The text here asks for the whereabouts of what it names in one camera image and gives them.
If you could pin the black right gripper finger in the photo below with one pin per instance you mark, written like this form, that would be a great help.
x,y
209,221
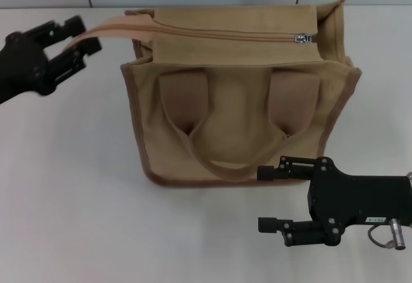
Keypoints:
x,y
268,224
267,173

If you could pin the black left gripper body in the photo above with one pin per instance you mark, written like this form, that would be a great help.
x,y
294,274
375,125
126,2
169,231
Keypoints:
x,y
19,64

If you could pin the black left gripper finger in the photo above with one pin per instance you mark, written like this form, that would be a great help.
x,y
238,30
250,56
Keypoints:
x,y
69,25
64,67

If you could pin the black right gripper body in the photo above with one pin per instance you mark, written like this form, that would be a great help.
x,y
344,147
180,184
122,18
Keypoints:
x,y
354,199

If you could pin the khaki canvas food bag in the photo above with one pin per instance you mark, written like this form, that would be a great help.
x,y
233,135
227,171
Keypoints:
x,y
238,112

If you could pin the silver metal zipper pull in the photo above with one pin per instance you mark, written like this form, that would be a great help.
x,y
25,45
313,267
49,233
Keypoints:
x,y
303,38

